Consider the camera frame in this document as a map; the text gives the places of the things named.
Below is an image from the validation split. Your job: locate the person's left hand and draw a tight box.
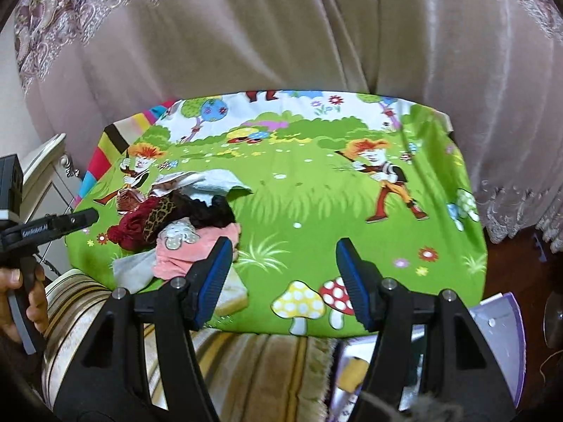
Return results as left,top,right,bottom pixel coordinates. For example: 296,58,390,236
0,266,48,346

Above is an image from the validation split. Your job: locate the beige plain curtain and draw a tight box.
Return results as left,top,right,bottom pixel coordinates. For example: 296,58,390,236
167,0,384,100

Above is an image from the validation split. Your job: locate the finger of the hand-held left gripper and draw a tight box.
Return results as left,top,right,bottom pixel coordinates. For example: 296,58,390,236
53,209,100,235

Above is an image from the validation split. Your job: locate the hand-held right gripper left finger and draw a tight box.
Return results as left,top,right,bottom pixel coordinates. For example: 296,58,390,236
53,236,234,422

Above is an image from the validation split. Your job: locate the brown patterned cloth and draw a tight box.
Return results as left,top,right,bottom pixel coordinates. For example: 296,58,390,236
115,185,152,216

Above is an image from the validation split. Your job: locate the white cloth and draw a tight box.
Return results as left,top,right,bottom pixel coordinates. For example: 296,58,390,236
152,168,253,198

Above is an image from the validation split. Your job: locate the pink towel with bunny patch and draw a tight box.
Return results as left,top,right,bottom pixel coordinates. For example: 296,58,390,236
151,221,243,281

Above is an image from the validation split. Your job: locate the yellow sponge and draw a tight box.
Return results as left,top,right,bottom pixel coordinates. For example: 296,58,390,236
341,357,375,395

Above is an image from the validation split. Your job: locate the dark red cloth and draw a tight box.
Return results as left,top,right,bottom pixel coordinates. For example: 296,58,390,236
107,209,161,253

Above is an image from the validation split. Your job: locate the cream foam pad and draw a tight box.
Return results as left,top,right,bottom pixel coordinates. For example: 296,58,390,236
217,270,250,316

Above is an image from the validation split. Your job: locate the green cartoon printed cloth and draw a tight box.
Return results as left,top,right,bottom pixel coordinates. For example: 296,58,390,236
65,90,489,338

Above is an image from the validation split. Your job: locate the black cloth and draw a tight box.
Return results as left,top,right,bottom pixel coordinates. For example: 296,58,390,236
173,193,237,231

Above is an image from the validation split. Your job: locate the grey-white cloth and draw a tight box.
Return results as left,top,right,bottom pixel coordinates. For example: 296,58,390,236
111,248,159,294

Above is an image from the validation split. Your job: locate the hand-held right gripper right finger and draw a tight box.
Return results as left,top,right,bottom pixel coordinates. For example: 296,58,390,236
335,237,518,422

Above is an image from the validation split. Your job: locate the leopard print cloth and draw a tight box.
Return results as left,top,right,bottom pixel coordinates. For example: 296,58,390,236
143,196,188,242

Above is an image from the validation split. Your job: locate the pink lace-trimmed curtain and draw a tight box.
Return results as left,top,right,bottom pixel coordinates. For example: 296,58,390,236
13,0,188,160
365,0,563,248

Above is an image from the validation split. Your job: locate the purple box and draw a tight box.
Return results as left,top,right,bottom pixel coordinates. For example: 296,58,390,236
330,292,527,422

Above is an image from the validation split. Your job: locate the white ornate nightstand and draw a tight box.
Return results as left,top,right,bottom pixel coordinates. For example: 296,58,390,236
20,133,86,273

